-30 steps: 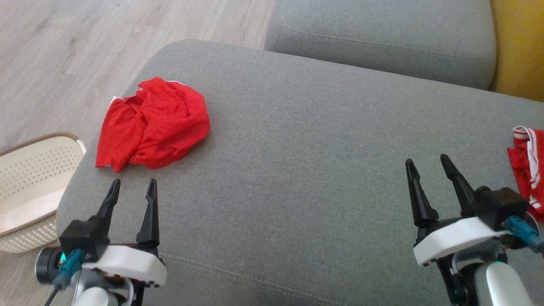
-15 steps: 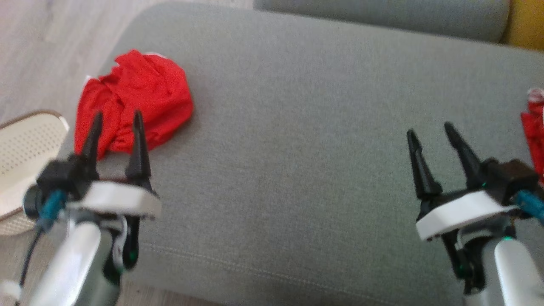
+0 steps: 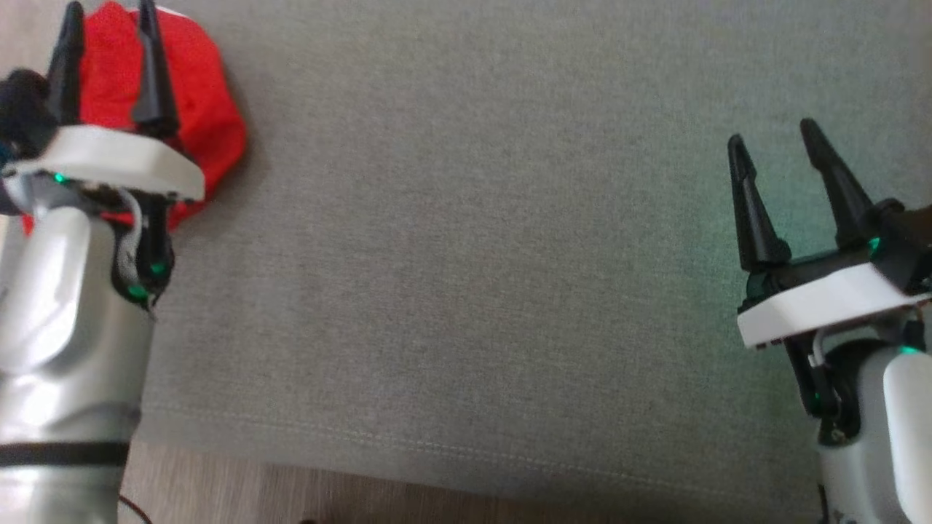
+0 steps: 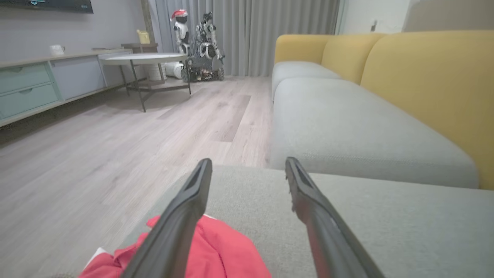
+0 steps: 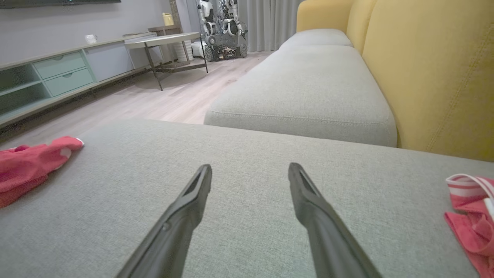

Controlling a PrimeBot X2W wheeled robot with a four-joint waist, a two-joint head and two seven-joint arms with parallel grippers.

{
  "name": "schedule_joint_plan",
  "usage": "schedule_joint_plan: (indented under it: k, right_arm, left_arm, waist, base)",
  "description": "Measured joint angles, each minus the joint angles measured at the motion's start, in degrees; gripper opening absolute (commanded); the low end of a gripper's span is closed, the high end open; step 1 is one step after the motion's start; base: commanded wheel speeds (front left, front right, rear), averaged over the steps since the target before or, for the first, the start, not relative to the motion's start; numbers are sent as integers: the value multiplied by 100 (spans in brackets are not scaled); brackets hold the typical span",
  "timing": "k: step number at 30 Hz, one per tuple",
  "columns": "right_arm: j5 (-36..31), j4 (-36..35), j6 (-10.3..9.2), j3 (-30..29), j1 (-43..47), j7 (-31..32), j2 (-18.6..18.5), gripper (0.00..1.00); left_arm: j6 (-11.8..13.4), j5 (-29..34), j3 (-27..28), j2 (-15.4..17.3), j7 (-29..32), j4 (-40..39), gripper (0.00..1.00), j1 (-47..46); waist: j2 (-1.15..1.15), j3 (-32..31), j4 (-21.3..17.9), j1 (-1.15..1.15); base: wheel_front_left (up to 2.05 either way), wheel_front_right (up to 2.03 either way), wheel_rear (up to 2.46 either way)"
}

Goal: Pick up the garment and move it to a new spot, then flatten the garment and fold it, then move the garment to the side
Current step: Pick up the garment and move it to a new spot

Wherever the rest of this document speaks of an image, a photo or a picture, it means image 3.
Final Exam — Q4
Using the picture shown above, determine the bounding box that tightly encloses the black cable with teal plug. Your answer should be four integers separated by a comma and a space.
119, 495, 155, 524

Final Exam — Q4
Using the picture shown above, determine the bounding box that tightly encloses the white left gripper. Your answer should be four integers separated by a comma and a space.
0, 0, 205, 305

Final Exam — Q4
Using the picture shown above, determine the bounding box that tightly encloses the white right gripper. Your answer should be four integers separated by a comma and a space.
727, 118, 932, 420

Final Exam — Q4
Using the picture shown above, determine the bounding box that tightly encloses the grey sofa seat cushion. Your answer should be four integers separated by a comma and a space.
15, 0, 932, 524

